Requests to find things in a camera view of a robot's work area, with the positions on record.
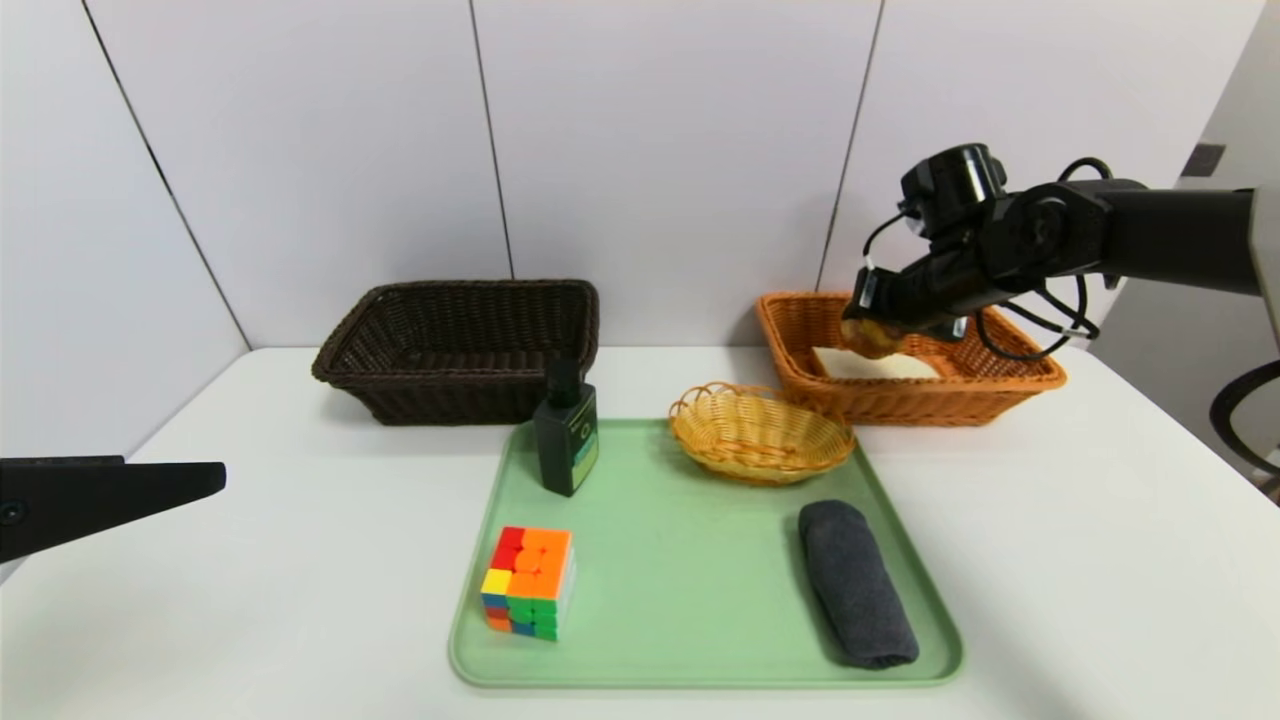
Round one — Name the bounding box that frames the cream bun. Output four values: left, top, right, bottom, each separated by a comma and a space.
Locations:
840, 316, 917, 360

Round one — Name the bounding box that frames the white toast bread slice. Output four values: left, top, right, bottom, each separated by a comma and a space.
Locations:
812, 346, 943, 382

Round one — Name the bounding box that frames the dark grey towel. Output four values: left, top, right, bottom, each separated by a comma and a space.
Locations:
798, 500, 920, 670

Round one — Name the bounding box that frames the small yellow wicker basket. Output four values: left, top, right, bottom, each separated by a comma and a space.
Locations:
668, 381, 858, 488

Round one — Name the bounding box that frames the dark brown wicker basket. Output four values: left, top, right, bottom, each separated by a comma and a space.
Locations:
312, 279, 601, 426

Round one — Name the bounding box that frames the orange wicker basket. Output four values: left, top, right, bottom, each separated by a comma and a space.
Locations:
755, 291, 1066, 428

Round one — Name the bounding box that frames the dark green bottle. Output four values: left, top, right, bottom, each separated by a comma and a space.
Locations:
532, 355, 599, 498

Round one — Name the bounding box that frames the light green plastic tray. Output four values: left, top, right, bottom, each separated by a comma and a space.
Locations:
450, 418, 964, 689

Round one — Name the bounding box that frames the multicoloured puzzle cube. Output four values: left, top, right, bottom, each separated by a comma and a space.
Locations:
481, 526, 576, 641

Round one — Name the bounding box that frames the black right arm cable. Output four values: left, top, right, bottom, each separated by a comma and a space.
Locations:
975, 270, 1101, 363

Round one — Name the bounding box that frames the thick black cable loop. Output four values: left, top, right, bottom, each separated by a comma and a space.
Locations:
1210, 360, 1280, 479

